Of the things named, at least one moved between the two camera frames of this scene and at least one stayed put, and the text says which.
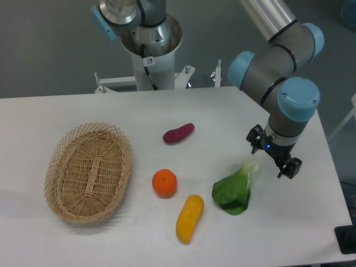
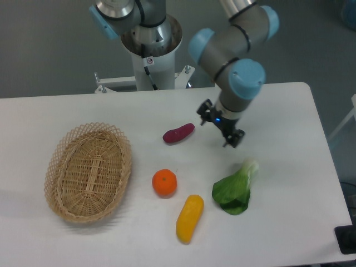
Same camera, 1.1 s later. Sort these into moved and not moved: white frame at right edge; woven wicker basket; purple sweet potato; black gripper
Moved: black gripper
Not moved: white frame at right edge; woven wicker basket; purple sweet potato
